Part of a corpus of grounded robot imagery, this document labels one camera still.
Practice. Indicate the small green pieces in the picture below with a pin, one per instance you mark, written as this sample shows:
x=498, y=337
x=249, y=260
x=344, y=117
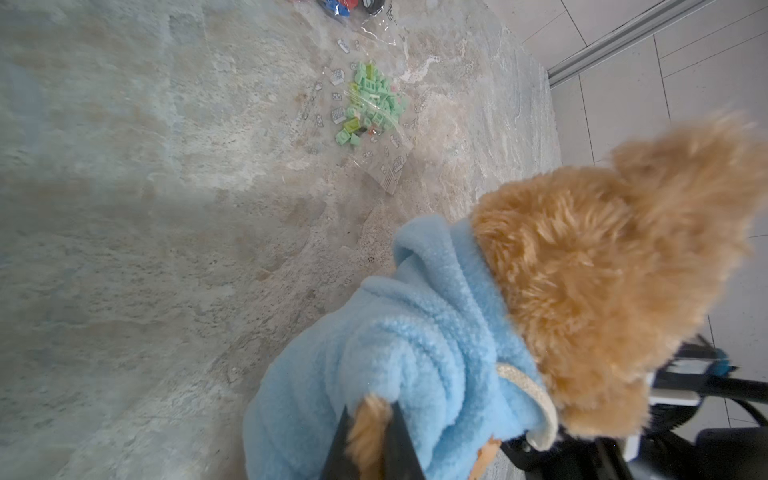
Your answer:
x=374, y=106

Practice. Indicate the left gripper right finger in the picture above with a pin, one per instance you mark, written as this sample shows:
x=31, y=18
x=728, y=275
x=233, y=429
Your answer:
x=400, y=461

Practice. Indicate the light blue bear hoodie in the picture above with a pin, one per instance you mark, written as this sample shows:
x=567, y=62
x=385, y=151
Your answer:
x=435, y=338

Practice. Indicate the bag of colourful pieces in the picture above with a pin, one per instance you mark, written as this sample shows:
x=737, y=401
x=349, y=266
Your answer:
x=344, y=8

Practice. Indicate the metal corner post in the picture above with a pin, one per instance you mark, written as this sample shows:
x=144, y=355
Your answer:
x=648, y=23

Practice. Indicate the brown teddy bear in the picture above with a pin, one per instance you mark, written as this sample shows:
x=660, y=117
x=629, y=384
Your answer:
x=606, y=271

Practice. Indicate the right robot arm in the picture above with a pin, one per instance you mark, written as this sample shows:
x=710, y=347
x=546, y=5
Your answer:
x=730, y=453

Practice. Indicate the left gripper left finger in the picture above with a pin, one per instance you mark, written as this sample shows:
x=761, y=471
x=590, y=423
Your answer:
x=338, y=465

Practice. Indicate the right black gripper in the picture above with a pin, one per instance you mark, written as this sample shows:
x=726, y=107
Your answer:
x=569, y=459

